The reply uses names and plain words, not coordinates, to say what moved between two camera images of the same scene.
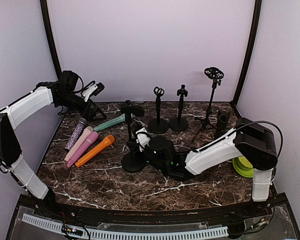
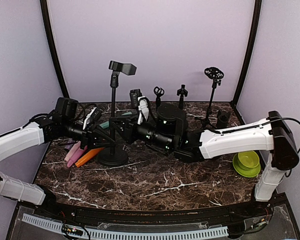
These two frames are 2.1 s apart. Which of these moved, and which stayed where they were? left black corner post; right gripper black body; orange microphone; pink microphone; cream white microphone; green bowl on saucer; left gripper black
Moved: right gripper black body; left gripper black
Stayed: orange microphone; pink microphone; green bowl on saucer; left black corner post; cream white microphone
